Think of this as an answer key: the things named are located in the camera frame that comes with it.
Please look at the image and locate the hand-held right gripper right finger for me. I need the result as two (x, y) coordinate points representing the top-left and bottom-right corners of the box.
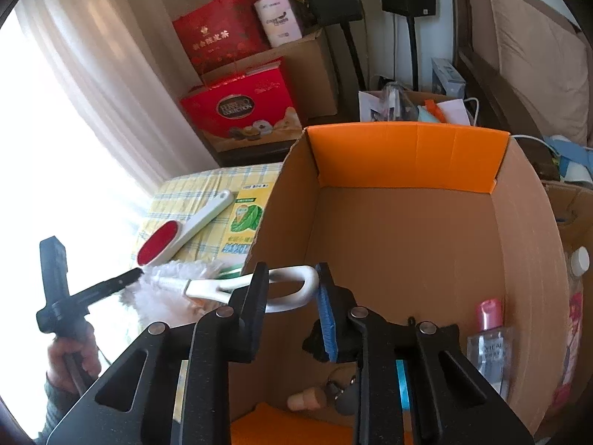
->
(315, 262), (529, 445)

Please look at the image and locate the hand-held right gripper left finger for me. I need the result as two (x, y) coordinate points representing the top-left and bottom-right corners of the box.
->
(46, 262), (272, 445)

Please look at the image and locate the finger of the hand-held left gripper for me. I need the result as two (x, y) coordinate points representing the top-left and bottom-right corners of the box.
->
(69, 268), (143, 311)

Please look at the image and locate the white fluffy duster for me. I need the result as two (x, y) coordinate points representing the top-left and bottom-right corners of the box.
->
(119, 260), (321, 323)

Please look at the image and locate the cardboard box with orange flaps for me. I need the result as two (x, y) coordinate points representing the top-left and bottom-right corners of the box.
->
(227, 122), (570, 445)

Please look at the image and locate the person's left forearm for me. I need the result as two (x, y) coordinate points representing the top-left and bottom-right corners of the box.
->
(33, 375), (96, 442)

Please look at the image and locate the person's left hand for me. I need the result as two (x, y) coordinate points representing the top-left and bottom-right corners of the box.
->
(46, 322), (103, 392)

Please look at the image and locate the black key bunch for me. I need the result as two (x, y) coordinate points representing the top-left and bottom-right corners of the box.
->
(323, 370), (361, 416)

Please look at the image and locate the beige cork stopper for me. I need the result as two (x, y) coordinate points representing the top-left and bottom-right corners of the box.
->
(287, 388), (331, 414)

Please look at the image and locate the green and yellow box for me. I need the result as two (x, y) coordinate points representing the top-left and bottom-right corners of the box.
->
(219, 182), (272, 257)

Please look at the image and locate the clear bottle with pink cap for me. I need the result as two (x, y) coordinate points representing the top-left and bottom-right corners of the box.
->
(466, 299), (516, 400)

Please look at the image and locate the white sheer curtain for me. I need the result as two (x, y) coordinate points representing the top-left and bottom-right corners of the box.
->
(14, 0), (218, 223)

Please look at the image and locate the red chocolate gift box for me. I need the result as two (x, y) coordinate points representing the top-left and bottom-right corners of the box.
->
(180, 58), (304, 151)

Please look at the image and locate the black speaker stand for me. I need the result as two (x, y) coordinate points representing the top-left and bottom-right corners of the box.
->
(404, 14), (421, 94)
(339, 21), (368, 123)

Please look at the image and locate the large bottle with white cap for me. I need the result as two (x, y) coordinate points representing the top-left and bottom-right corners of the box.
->
(553, 245), (592, 411)

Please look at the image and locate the small white appliance box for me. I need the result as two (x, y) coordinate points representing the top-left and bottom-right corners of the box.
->
(431, 58), (467, 99)

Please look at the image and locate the open brown cardboard box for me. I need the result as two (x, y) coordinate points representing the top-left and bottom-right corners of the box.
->
(541, 180), (593, 267)

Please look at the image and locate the red gift box upper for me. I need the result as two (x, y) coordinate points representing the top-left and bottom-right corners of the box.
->
(172, 0), (270, 75)

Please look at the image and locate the blue and white cloth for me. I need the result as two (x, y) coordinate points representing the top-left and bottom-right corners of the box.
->
(546, 133), (593, 182)

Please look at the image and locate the pink tissue pack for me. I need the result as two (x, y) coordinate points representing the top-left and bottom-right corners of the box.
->
(253, 0), (304, 48)

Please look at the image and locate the beige sofa cushion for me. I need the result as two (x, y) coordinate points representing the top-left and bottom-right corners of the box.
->
(470, 0), (593, 146)

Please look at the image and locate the red lint brush white handle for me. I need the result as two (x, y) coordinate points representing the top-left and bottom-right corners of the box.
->
(136, 190), (233, 267)

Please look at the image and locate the white charging cable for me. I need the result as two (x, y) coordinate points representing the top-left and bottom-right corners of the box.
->
(462, 96), (559, 161)

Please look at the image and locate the dark wooden sofa frame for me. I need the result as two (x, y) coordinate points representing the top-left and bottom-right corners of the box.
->
(449, 0), (559, 149)

